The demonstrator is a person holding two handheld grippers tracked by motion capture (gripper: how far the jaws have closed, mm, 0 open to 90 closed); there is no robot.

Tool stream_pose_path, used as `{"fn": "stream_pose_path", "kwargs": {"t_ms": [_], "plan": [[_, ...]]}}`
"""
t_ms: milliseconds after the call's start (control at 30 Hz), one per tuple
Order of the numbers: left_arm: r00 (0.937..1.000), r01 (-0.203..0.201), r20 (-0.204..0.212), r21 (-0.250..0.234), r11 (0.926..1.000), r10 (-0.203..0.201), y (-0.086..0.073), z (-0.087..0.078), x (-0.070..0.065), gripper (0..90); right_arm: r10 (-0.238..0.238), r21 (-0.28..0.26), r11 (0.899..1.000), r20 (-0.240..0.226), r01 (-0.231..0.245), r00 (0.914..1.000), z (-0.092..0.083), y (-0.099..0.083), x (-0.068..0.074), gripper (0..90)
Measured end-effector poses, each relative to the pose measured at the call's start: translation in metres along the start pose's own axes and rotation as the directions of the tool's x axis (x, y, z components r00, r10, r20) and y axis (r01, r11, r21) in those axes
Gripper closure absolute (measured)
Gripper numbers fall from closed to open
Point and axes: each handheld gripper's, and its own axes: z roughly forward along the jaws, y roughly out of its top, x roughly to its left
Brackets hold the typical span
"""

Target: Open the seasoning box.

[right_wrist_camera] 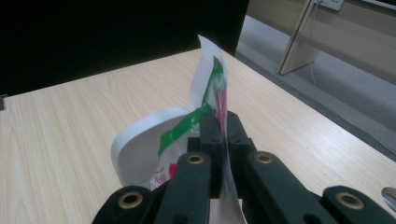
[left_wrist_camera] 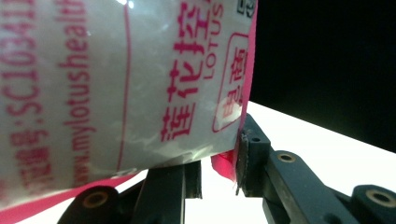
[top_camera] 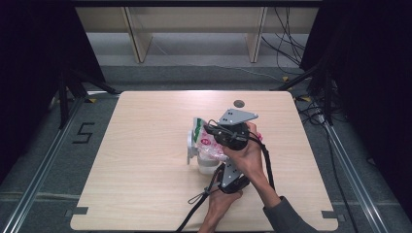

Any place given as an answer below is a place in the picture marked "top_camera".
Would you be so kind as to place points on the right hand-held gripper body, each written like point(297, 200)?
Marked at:
point(234, 116)

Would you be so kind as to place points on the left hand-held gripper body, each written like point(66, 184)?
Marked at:
point(233, 176)

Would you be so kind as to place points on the pink snack bag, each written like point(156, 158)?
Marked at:
point(209, 147)

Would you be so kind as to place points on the person's right hand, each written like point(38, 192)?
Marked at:
point(249, 158)

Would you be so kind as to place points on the person's left hand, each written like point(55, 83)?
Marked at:
point(220, 207)

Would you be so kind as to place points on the yellow tape piece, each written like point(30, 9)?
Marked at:
point(305, 98)
point(285, 78)
point(92, 100)

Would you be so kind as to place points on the black metal stand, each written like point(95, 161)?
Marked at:
point(63, 100)
point(328, 97)

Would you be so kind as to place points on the black curtain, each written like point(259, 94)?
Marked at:
point(29, 64)
point(372, 81)

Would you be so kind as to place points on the dark table bracket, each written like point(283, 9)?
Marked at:
point(330, 214)
point(79, 211)

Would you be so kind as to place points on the aluminium floor rail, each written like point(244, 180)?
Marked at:
point(356, 184)
point(39, 181)

